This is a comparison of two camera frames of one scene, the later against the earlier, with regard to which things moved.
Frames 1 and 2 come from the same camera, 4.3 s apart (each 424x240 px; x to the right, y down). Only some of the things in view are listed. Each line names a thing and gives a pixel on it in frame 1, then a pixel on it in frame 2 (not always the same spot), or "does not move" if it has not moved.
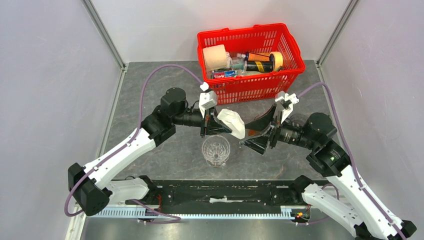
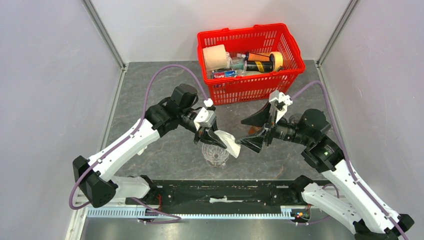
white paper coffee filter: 233,121 -> 233,148
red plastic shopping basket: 248,63 does not move
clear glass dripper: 216,149 does not move
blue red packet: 225,74 does not move
